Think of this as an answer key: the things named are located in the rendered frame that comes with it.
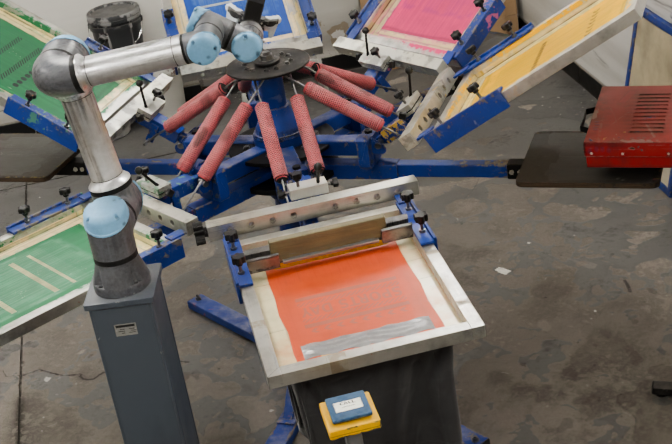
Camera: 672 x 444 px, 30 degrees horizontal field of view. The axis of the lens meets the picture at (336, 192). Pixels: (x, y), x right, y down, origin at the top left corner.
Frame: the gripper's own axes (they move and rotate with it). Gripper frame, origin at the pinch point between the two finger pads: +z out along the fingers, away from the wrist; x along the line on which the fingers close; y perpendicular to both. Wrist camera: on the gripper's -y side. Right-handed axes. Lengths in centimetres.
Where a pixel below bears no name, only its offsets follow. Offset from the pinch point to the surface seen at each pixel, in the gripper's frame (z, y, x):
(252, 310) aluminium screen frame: -22, 78, 19
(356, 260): 5, 68, 48
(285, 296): -10, 77, 28
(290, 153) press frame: 75, 64, 25
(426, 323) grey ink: -36, 63, 64
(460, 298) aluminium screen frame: -31, 56, 72
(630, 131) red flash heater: 34, 16, 124
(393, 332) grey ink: -38, 67, 56
